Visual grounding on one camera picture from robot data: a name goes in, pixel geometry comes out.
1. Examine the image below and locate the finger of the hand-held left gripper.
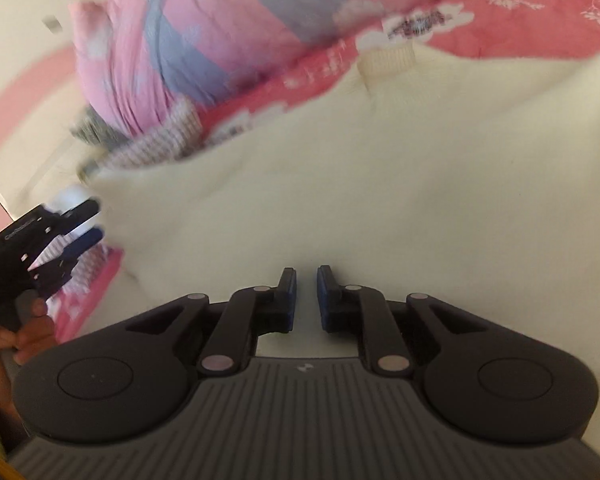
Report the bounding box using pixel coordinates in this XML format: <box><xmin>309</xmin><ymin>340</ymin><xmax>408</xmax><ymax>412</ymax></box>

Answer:
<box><xmin>30</xmin><ymin>226</ymin><xmax>105</xmax><ymax>297</ymax></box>
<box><xmin>60</xmin><ymin>198</ymin><xmax>102</xmax><ymax>236</ymax></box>

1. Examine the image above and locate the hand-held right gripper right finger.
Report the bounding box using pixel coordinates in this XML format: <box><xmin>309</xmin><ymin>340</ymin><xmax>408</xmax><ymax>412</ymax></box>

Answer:
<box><xmin>317</xmin><ymin>265</ymin><xmax>487</xmax><ymax>377</ymax></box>

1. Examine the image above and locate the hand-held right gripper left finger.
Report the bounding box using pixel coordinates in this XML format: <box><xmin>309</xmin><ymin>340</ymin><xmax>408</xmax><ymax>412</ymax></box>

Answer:
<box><xmin>125</xmin><ymin>267</ymin><xmax>299</xmax><ymax>377</ymax></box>

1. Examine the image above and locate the cream white sweater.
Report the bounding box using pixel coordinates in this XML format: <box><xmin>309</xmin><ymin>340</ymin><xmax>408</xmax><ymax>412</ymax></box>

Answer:
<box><xmin>82</xmin><ymin>42</ymin><xmax>600</xmax><ymax>361</ymax></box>

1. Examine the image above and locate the person's left hand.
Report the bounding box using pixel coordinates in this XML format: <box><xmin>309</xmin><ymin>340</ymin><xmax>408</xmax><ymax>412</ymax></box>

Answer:
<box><xmin>0</xmin><ymin>297</ymin><xmax>57</xmax><ymax>367</ymax></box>

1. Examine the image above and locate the dark patterned pillow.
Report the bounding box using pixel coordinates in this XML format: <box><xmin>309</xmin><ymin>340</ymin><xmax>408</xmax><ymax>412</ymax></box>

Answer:
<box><xmin>69</xmin><ymin>106</ymin><xmax>127</xmax><ymax>152</ymax></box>

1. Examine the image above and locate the striped grey white garment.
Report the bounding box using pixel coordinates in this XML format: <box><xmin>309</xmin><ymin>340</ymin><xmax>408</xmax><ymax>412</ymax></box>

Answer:
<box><xmin>79</xmin><ymin>97</ymin><xmax>205</xmax><ymax>177</ymax></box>

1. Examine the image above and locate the pink bed headboard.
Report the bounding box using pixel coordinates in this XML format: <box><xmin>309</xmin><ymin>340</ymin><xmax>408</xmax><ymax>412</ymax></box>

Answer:
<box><xmin>0</xmin><ymin>44</ymin><xmax>88</xmax><ymax>223</ymax></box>

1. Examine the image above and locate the pink and blue quilt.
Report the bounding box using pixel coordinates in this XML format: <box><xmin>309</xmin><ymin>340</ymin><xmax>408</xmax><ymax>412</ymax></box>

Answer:
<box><xmin>69</xmin><ymin>0</ymin><xmax>445</xmax><ymax>140</ymax></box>

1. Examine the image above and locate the red floral bed sheet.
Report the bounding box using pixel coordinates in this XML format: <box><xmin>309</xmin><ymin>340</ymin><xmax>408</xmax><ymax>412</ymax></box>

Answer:
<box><xmin>47</xmin><ymin>0</ymin><xmax>600</xmax><ymax>347</ymax></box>

